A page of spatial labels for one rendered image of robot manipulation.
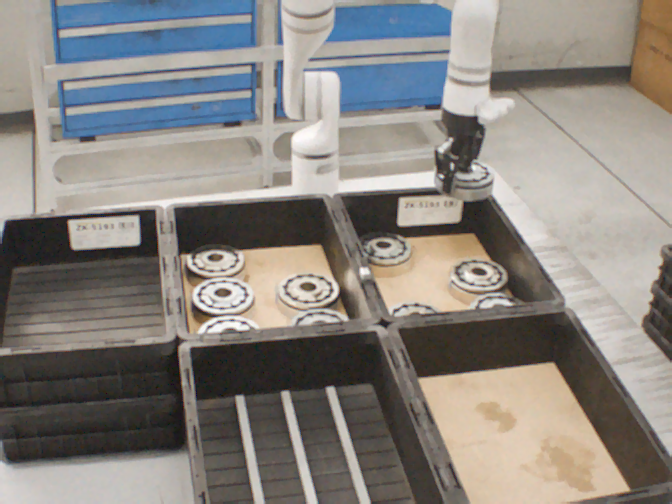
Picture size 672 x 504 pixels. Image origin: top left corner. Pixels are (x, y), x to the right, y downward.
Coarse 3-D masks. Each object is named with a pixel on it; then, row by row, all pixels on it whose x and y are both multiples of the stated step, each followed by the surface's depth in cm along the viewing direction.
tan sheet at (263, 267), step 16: (256, 256) 167; (272, 256) 167; (288, 256) 167; (304, 256) 167; (320, 256) 168; (256, 272) 162; (272, 272) 162; (288, 272) 163; (320, 272) 163; (192, 288) 157; (256, 288) 158; (272, 288) 158; (256, 304) 154; (272, 304) 154; (192, 320) 149; (256, 320) 150; (272, 320) 150; (288, 320) 151
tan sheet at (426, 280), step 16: (416, 240) 174; (432, 240) 174; (448, 240) 174; (464, 240) 174; (416, 256) 169; (432, 256) 169; (448, 256) 169; (464, 256) 170; (480, 256) 170; (416, 272) 164; (432, 272) 165; (448, 272) 165; (384, 288) 160; (400, 288) 160; (416, 288) 160; (432, 288) 160; (432, 304) 156; (448, 304) 156; (464, 304) 156
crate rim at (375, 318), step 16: (176, 208) 161; (192, 208) 162; (336, 224) 158; (176, 240) 151; (176, 256) 147; (352, 256) 149; (176, 272) 143; (352, 272) 146; (176, 288) 140; (368, 288) 142; (176, 304) 136; (368, 304) 138; (176, 320) 133; (352, 320) 135; (368, 320) 135; (192, 336) 130; (208, 336) 130; (224, 336) 130
